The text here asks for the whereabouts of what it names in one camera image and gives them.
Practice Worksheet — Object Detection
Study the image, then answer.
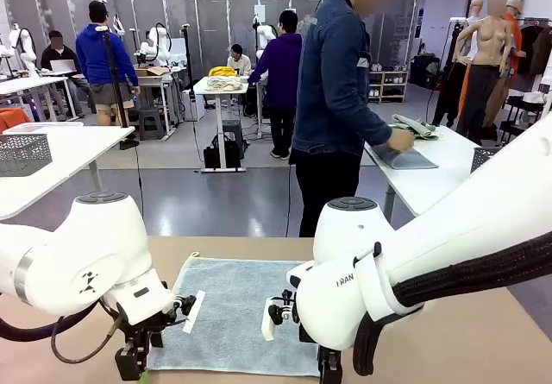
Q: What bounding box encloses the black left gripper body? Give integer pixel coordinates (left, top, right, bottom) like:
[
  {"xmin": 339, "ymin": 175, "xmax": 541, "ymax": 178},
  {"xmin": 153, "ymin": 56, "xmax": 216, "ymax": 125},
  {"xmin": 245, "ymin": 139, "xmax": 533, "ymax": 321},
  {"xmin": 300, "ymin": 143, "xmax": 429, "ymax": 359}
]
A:
[{"xmin": 115, "ymin": 304, "xmax": 179, "ymax": 351}]

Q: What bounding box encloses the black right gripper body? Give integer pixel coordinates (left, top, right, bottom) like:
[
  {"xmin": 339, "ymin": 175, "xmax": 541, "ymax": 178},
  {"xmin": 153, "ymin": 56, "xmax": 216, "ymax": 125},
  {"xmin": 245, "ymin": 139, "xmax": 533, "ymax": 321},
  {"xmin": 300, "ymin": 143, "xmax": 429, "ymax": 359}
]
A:
[{"xmin": 297, "ymin": 314, "xmax": 321, "ymax": 346}]

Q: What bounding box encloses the light blue terry towel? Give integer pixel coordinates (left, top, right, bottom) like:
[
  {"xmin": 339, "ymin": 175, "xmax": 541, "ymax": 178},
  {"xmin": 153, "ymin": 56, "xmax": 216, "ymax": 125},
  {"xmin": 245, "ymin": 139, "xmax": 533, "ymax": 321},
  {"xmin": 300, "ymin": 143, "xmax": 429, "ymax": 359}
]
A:
[{"xmin": 146, "ymin": 251, "xmax": 323, "ymax": 379}]

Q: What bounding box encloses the grey towel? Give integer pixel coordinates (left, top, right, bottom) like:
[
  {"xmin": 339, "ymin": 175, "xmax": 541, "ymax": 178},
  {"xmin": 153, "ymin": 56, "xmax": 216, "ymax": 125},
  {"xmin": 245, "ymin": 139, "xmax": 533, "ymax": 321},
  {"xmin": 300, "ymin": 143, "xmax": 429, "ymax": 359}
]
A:
[{"xmin": 373, "ymin": 142, "xmax": 441, "ymax": 171}]

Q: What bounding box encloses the grey perforated plastic basket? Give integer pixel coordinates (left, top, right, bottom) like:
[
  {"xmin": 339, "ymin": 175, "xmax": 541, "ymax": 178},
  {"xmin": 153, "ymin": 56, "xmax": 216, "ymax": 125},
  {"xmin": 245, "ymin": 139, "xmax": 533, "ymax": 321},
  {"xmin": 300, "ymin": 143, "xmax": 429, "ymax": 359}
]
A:
[
  {"xmin": 470, "ymin": 146, "xmax": 504, "ymax": 175},
  {"xmin": 0, "ymin": 134, "xmax": 53, "ymax": 178}
]

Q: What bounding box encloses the person's right denim forearm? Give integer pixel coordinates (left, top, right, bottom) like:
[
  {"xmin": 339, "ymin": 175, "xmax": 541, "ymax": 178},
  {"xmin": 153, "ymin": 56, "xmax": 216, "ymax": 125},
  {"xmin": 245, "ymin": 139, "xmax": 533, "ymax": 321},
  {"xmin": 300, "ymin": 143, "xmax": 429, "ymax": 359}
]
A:
[{"xmin": 344, "ymin": 103, "xmax": 394, "ymax": 148}]

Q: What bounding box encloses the person's right hand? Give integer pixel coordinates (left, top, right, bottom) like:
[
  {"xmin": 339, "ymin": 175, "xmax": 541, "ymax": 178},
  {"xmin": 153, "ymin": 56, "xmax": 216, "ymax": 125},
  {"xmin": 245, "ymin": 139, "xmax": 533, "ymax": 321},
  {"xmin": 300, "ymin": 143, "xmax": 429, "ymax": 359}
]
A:
[{"xmin": 386, "ymin": 128, "xmax": 415, "ymax": 153}]

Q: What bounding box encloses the black bag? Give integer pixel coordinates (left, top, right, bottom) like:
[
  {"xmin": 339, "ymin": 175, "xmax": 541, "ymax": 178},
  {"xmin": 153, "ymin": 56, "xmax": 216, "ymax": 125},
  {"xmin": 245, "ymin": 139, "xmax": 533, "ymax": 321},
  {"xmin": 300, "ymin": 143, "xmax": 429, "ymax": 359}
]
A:
[{"xmin": 203, "ymin": 135, "xmax": 242, "ymax": 170}]

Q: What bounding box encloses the grey plastic step stool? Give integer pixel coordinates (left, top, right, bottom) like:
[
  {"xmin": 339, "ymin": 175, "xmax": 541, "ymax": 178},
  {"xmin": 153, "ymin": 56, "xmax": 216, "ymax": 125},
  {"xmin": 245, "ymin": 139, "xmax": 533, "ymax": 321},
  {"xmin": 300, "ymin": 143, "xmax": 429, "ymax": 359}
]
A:
[
  {"xmin": 137, "ymin": 107, "xmax": 166, "ymax": 142},
  {"xmin": 222, "ymin": 119, "xmax": 248, "ymax": 149}
]

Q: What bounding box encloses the white standing desk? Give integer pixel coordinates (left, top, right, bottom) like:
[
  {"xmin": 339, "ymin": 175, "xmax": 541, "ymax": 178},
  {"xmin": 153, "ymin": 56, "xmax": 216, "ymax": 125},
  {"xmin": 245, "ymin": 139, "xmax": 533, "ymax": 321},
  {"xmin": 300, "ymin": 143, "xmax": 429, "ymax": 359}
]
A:
[{"xmin": 192, "ymin": 75, "xmax": 250, "ymax": 173}]

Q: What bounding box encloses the white computer case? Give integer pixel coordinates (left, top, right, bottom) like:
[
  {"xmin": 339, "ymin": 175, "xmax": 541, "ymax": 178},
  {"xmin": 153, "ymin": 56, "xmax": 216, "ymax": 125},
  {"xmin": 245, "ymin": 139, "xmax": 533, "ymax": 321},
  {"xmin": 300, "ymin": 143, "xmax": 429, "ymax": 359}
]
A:
[{"xmin": 180, "ymin": 89, "xmax": 206, "ymax": 123}]

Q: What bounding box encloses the black tripod pole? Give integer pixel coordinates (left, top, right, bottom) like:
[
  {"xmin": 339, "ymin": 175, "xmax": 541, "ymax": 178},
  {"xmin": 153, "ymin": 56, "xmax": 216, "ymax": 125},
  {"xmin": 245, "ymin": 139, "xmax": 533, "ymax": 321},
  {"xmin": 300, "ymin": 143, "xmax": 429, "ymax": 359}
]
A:
[{"xmin": 101, "ymin": 28, "xmax": 141, "ymax": 151}]

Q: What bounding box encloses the person in denim jacket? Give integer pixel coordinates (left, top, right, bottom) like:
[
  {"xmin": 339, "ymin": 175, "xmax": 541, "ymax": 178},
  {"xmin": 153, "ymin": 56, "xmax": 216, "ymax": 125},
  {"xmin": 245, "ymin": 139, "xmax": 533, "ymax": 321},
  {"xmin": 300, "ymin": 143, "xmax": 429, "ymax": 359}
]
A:
[{"xmin": 291, "ymin": 0, "xmax": 417, "ymax": 238}]

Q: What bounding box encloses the wooden shoe rack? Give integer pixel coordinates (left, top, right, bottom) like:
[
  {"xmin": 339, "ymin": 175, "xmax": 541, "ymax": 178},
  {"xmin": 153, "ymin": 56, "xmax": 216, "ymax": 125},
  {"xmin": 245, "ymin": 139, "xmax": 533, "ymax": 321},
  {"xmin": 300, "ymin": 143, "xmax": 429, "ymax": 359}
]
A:
[{"xmin": 368, "ymin": 62, "xmax": 410, "ymax": 104}]

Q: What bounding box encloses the cream cloth pile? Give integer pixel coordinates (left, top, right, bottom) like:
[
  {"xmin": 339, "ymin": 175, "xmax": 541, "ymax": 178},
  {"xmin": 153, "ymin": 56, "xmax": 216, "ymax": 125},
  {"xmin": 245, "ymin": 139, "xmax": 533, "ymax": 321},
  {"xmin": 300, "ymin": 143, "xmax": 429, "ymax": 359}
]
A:
[{"xmin": 205, "ymin": 75, "xmax": 244, "ymax": 93}]

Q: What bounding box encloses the flat cardboard box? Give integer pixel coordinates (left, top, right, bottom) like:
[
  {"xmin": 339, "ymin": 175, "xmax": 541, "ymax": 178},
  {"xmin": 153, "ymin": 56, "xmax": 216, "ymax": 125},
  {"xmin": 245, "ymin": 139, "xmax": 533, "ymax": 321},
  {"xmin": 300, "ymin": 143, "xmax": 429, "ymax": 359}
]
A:
[{"xmin": 131, "ymin": 66, "xmax": 171, "ymax": 78}]

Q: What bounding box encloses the person in purple hoodie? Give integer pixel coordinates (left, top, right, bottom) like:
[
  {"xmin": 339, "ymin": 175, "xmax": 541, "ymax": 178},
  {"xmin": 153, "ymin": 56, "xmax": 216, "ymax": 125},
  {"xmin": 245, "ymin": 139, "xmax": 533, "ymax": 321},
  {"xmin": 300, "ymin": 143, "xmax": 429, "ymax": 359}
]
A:
[{"xmin": 248, "ymin": 9, "xmax": 304, "ymax": 161}]

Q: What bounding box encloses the long white work table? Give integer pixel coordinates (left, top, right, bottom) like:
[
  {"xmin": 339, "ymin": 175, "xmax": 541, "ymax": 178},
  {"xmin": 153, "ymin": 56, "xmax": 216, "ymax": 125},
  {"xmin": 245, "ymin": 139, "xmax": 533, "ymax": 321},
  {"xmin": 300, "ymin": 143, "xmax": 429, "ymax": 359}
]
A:
[{"xmin": 0, "ymin": 75, "xmax": 85, "ymax": 123}]

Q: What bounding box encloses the seated person in white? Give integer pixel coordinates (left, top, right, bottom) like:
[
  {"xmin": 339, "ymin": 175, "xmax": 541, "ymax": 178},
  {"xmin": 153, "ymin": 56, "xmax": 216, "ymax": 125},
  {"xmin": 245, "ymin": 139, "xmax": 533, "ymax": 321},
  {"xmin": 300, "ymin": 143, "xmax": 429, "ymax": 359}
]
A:
[{"xmin": 227, "ymin": 43, "xmax": 253, "ymax": 77}]

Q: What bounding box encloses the silver laptop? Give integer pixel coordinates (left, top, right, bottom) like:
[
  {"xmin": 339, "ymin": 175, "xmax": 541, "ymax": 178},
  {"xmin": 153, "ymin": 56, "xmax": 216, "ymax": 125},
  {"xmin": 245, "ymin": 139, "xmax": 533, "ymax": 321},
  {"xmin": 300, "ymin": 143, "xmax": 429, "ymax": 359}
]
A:
[{"xmin": 49, "ymin": 59, "xmax": 78, "ymax": 75}]

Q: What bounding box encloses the person in blue hoodie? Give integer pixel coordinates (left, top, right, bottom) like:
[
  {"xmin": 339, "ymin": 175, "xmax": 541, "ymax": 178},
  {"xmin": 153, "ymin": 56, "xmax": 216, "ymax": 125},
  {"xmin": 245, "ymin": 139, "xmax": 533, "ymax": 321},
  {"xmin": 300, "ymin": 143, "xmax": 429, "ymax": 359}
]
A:
[{"xmin": 75, "ymin": 0, "xmax": 141, "ymax": 127}]

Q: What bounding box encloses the white mannequin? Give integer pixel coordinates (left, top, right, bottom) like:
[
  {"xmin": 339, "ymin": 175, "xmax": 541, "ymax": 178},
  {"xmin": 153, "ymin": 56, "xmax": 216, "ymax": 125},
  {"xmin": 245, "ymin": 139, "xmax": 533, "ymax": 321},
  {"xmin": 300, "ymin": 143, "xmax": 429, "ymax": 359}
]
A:
[{"xmin": 432, "ymin": 0, "xmax": 486, "ymax": 127}]

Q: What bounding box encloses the seated person in black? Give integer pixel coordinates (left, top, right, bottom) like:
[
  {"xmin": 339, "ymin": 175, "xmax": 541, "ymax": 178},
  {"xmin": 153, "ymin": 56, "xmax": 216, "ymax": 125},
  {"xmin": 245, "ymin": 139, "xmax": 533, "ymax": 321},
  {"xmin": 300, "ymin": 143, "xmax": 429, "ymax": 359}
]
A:
[{"xmin": 41, "ymin": 29, "xmax": 92, "ymax": 118}]

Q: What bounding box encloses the white metal rack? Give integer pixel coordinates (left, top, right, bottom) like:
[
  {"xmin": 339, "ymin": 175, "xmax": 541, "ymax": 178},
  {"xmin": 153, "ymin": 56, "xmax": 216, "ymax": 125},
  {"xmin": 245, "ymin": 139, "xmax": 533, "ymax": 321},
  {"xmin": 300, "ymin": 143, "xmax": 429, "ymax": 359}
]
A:
[{"xmin": 534, "ymin": 72, "xmax": 552, "ymax": 118}]

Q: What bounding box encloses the beige mannequin with black trousers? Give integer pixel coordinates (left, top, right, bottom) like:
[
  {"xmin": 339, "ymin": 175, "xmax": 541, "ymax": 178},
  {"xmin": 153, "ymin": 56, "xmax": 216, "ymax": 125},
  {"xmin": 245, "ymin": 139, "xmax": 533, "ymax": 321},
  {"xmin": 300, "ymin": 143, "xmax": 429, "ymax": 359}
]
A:
[{"xmin": 455, "ymin": 0, "xmax": 515, "ymax": 144}]

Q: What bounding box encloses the rack of dark clothes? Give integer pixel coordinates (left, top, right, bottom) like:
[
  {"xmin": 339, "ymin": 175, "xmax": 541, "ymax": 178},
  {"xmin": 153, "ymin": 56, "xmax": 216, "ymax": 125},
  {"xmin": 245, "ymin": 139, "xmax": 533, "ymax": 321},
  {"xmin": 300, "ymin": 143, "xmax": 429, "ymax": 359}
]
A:
[{"xmin": 515, "ymin": 16, "xmax": 552, "ymax": 77}]

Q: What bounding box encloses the mannequin in orange clothes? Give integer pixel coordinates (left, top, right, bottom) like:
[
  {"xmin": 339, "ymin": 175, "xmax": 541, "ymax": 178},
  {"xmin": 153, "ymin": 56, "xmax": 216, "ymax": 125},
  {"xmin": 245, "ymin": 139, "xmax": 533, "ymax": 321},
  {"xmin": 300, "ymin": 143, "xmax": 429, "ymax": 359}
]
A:
[{"xmin": 499, "ymin": 0, "xmax": 528, "ymax": 79}]

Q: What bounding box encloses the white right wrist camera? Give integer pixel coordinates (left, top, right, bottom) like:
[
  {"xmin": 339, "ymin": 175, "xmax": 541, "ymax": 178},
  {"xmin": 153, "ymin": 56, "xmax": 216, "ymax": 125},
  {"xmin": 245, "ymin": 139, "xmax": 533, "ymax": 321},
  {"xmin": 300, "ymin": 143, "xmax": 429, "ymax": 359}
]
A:
[{"xmin": 260, "ymin": 287, "xmax": 301, "ymax": 343}]

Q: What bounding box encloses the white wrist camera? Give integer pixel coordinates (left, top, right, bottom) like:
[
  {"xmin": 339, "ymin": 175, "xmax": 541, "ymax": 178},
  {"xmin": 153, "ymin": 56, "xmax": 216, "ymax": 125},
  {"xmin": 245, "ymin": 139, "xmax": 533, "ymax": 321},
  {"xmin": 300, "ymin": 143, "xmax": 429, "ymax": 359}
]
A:
[
  {"xmin": 170, "ymin": 289, "xmax": 207, "ymax": 335},
  {"xmin": 260, "ymin": 287, "xmax": 301, "ymax": 343}
]

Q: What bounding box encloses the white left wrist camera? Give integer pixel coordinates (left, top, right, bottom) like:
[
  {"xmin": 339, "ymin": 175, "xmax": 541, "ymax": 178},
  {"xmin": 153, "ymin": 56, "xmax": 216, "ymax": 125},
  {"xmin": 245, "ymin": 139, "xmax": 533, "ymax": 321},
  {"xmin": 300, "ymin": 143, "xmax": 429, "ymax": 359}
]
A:
[{"xmin": 170, "ymin": 289, "xmax": 207, "ymax": 335}]

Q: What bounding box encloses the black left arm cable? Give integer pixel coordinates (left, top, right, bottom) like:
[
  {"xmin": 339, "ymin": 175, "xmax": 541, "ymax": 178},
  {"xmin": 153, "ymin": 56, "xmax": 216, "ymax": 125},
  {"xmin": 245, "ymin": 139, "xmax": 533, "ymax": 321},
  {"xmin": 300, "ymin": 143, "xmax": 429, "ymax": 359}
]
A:
[{"xmin": 0, "ymin": 299, "xmax": 130, "ymax": 365}]

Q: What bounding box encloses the thin black headset cable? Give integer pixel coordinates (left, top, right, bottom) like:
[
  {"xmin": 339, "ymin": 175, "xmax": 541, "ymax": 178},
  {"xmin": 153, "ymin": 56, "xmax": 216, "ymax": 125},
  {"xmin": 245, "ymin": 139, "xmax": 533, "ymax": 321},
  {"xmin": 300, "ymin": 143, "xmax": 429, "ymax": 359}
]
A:
[{"xmin": 284, "ymin": 0, "xmax": 338, "ymax": 236}]

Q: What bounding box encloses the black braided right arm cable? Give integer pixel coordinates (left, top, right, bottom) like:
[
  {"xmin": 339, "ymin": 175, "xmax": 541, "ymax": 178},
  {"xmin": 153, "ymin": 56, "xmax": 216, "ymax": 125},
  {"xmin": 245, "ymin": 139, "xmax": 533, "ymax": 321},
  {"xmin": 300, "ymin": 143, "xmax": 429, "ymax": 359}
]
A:
[{"xmin": 352, "ymin": 230, "xmax": 552, "ymax": 378}]

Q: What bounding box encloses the white metal frame table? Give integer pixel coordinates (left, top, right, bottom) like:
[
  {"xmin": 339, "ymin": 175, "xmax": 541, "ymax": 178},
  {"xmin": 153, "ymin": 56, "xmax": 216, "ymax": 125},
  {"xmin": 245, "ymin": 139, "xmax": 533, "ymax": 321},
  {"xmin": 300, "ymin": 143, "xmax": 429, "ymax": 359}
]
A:
[{"xmin": 72, "ymin": 69, "xmax": 186, "ymax": 142}]

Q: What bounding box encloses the black camera stand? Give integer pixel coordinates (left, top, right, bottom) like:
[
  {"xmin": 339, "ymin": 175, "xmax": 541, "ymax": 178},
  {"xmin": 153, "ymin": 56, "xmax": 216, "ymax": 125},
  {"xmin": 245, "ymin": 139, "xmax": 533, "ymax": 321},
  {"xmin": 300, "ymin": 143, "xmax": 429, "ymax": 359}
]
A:
[{"xmin": 179, "ymin": 23, "xmax": 198, "ymax": 122}]

